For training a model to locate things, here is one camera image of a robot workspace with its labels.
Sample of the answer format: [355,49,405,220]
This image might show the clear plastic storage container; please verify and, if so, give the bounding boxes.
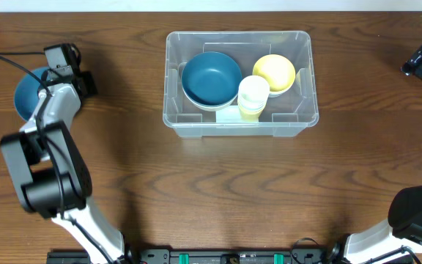
[163,31,319,138]

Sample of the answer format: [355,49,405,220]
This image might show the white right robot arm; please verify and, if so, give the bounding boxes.
[323,45,422,263]

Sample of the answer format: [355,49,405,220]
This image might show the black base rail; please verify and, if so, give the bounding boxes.
[45,248,413,264]

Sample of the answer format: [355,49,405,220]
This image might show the white label in container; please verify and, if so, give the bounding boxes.
[215,106,243,123]

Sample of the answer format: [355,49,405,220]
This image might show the white small bowl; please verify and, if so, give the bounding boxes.
[269,87,290,98]

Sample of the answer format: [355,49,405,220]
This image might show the cream bowl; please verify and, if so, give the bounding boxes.
[184,91,237,111]

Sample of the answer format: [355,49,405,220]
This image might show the cream cup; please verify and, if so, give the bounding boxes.
[238,76,270,103]

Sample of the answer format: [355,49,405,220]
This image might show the yellow small bowl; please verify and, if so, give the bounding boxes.
[252,54,296,93]

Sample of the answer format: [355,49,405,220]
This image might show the yellow cup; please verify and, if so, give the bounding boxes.
[238,106,264,115]
[240,109,262,122]

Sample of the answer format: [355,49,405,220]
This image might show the light blue cup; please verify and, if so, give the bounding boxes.
[237,101,266,109]

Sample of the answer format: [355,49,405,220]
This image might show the dark blue bowl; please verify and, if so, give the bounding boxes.
[13,74,40,121]
[181,51,243,106]

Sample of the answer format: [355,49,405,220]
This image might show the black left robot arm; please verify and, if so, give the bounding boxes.
[0,43,133,263]

